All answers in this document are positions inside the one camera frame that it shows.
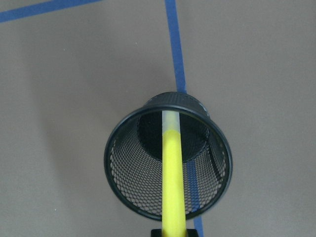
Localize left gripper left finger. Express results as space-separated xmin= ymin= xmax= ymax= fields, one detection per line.
xmin=151 ymin=229 xmax=162 ymax=237

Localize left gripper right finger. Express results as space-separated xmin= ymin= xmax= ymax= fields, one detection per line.
xmin=186 ymin=229 xmax=199 ymax=237

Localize yellow highlighter pen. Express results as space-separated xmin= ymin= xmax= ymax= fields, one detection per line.
xmin=162 ymin=111 xmax=186 ymax=237

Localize black mesh pen cup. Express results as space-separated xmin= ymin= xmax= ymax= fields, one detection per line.
xmin=104 ymin=92 xmax=233 ymax=221

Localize brown paper table mat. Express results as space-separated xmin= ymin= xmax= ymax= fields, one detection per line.
xmin=0 ymin=0 xmax=316 ymax=237

